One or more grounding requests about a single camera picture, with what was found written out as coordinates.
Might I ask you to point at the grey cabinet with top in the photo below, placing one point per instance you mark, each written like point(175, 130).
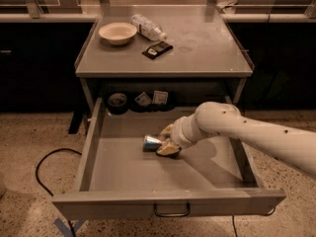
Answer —
point(186, 51)

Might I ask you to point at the clear plastic water bottle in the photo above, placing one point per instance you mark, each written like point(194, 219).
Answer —
point(148, 28)

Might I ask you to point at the black snack packet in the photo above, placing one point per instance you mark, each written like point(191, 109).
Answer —
point(156, 49)

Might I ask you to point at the black roll with square label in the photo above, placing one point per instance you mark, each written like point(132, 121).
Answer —
point(164, 101)

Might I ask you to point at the grey open top drawer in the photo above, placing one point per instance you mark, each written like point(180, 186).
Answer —
point(117, 178)

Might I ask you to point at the dark lab bench left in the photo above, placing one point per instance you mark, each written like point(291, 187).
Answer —
point(37, 72)

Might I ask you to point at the white bowl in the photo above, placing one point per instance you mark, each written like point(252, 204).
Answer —
point(117, 33)

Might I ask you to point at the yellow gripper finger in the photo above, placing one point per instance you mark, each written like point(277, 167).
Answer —
point(166, 132)
point(168, 148)

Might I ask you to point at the blue silver redbull can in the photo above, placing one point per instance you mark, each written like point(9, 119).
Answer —
point(151, 142)

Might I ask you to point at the black tape roll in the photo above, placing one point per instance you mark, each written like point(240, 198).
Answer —
point(117, 103)

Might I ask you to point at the blue floor tape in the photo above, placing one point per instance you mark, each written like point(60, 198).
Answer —
point(69, 228)

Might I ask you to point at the black drawer handle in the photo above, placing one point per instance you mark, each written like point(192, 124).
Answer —
point(172, 210)

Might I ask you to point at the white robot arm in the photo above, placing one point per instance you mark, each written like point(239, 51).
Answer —
point(293, 146)

